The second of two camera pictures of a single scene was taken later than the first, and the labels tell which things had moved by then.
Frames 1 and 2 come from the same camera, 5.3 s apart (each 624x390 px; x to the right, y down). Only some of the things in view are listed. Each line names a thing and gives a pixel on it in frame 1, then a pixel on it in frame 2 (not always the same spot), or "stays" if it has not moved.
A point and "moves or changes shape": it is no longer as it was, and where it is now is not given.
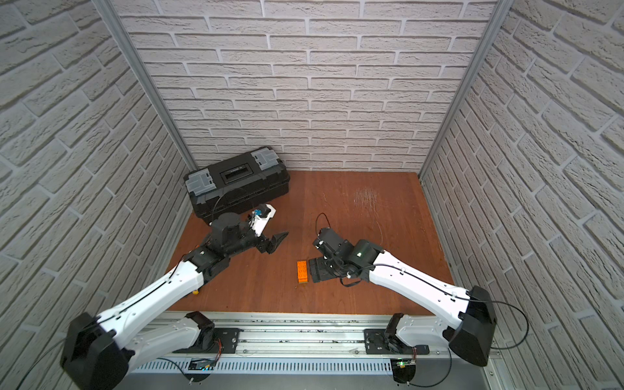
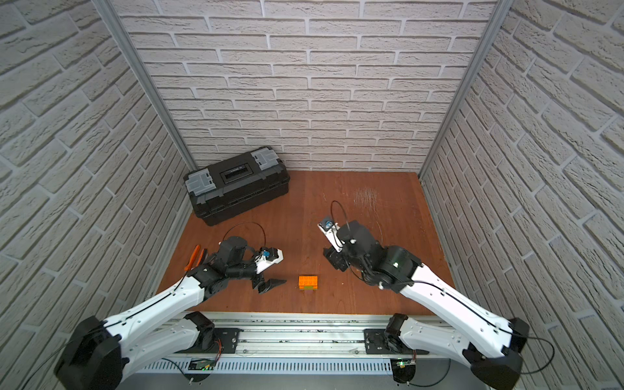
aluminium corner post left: x=114 y=19 stays
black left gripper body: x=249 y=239 -> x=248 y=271
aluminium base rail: x=304 y=335 stays
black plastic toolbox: x=234 y=186 stays
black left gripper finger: x=275 y=241 -> x=270 y=284
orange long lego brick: x=302 y=271 moves or changes shape
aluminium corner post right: x=495 y=23 stays
